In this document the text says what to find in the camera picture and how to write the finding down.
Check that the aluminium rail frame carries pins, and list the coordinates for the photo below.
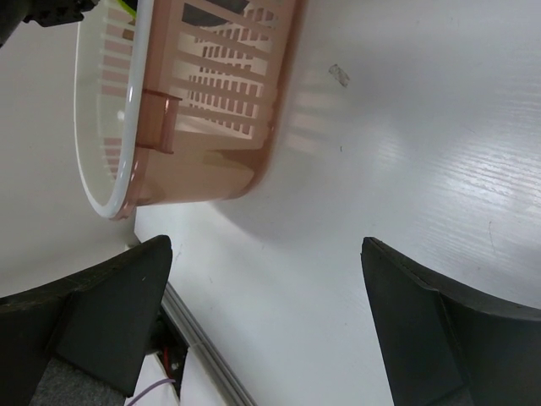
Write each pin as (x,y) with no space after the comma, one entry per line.
(207,379)

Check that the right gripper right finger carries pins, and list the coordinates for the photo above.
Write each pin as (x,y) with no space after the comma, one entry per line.
(444,343)

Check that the lime green plate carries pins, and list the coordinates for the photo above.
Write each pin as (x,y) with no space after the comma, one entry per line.
(130,6)

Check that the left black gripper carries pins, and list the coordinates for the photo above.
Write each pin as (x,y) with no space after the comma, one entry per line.
(59,12)

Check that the white pink dish rack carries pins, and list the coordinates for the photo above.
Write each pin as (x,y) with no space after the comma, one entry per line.
(179,104)

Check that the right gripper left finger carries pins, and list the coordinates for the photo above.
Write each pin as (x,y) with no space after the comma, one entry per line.
(93,326)

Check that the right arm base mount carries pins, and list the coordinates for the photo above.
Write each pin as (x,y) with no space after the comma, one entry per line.
(168,344)

